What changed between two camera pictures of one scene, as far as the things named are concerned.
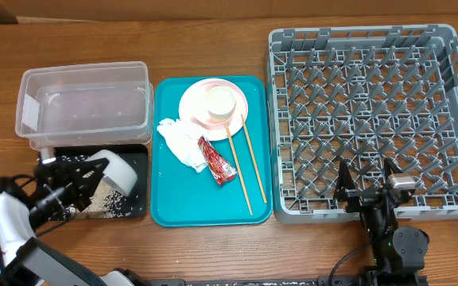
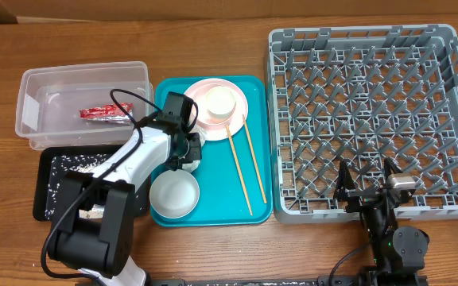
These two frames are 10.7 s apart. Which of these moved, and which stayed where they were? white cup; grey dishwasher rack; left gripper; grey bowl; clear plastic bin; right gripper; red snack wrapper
Moved: left gripper; grey bowl; red snack wrapper
Stayed: right gripper; grey dishwasher rack; white cup; clear plastic bin
